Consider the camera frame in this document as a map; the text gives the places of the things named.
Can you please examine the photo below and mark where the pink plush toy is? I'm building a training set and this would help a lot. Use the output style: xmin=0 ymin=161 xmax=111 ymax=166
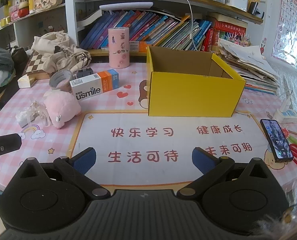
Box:
xmin=43 ymin=90 xmax=81 ymax=130

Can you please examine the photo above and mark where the dark brown bag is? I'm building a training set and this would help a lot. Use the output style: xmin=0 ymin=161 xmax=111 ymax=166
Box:
xmin=10 ymin=46 xmax=30 ymax=73

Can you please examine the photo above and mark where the black smartphone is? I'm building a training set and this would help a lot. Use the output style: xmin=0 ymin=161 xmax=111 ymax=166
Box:
xmin=260 ymin=119 xmax=294 ymax=163

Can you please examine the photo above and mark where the wooden chessboard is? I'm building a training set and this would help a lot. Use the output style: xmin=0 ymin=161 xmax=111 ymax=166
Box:
xmin=22 ymin=50 xmax=51 ymax=80

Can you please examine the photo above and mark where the white lamp bar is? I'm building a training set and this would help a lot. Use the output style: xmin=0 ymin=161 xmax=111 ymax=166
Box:
xmin=99 ymin=2 xmax=154 ymax=12

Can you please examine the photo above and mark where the white yellow paper block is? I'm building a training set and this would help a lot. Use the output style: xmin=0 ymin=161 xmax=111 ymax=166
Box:
xmin=18 ymin=76 xmax=37 ymax=88

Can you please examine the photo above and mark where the small dark box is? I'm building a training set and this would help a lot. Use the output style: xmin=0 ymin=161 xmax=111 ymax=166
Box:
xmin=76 ymin=67 xmax=94 ymax=79

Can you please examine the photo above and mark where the row of children's books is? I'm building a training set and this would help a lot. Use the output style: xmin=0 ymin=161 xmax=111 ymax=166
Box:
xmin=80 ymin=9 xmax=247 ymax=52

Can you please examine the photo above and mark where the alphabet wall poster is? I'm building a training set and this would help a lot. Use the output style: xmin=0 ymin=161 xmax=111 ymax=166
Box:
xmin=272 ymin=0 xmax=297 ymax=60

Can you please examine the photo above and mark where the grey fluffy sleeve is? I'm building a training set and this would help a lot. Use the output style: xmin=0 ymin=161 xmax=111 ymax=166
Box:
xmin=253 ymin=185 xmax=297 ymax=240

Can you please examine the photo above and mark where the stack of papers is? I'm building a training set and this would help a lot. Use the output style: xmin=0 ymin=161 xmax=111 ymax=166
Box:
xmin=217 ymin=39 xmax=280 ymax=95

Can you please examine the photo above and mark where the white lace cloth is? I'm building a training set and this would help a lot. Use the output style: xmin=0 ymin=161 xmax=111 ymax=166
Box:
xmin=271 ymin=62 xmax=297 ymax=120

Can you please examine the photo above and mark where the pearl hair clip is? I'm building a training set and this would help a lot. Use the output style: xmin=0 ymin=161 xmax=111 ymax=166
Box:
xmin=30 ymin=101 xmax=51 ymax=127

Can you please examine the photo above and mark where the pink printed cylinder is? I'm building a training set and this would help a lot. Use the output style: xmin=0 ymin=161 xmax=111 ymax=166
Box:
xmin=108 ymin=27 xmax=130 ymax=69

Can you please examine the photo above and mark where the silver duct tape roll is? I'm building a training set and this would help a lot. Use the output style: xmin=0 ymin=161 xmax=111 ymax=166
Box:
xmin=50 ymin=69 xmax=73 ymax=90

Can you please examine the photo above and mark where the thick dark book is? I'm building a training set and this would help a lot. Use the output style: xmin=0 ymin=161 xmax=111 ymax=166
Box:
xmin=77 ymin=9 xmax=104 ymax=28

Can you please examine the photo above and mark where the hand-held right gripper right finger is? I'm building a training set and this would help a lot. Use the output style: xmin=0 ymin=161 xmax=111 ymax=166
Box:
xmin=176 ymin=147 xmax=285 ymax=201

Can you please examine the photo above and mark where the white soft block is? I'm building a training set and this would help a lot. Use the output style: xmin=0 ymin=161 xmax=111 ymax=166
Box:
xmin=15 ymin=106 xmax=34 ymax=119

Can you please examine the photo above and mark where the beige cloth bag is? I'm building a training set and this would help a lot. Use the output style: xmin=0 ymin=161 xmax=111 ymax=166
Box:
xmin=31 ymin=32 xmax=92 ymax=74

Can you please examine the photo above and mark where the white side shelf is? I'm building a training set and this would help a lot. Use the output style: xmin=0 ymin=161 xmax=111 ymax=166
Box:
xmin=0 ymin=3 xmax=66 ymax=45

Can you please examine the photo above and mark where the white charging cable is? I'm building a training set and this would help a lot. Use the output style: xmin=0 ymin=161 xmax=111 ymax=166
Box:
xmin=162 ymin=0 xmax=201 ymax=52

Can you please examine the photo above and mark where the white wooden bookshelf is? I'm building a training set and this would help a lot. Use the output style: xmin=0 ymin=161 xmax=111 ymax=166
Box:
xmin=65 ymin=0 xmax=264 ymax=57

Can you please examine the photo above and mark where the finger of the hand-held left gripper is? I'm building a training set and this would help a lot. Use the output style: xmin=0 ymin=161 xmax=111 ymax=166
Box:
xmin=0 ymin=133 xmax=22 ymax=172

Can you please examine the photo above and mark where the pink checked table mat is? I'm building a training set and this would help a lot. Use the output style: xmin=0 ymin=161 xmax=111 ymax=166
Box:
xmin=0 ymin=60 xmax=297 ymax=198

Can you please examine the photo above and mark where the yellow cardboard box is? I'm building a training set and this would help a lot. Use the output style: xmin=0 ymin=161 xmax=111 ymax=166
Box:
xmin=146 ymin=45 xmax=246 ymax=117

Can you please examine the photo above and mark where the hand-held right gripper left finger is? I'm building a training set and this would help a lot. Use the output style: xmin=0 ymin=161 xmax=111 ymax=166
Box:
xmin=5 ymin=147 xmax=111 ymax=201

